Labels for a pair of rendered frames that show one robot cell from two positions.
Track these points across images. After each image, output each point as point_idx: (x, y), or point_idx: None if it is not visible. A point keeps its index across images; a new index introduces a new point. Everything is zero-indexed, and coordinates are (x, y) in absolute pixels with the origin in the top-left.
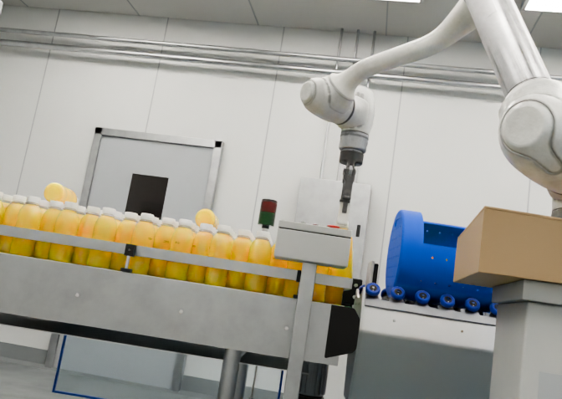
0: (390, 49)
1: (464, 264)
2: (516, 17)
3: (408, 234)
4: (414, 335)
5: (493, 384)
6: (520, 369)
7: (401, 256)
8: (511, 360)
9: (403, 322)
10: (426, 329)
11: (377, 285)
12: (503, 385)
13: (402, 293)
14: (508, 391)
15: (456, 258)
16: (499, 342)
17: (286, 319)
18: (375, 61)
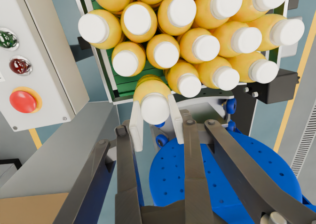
0: None
1: (0, 208)
2: None
3: (154, 204)
4: (152, 136)
5: (77, 164)
6: (10, 179)
7: (150, 170)
8: (29, 179)
9: (154, 134)
10: (156, 148)
11: (158, 126)
12: (51, 167)
13: (160, 146)
14: (38, 167)
15: (57, 213)
16: (59, 182)
17: None
18: None
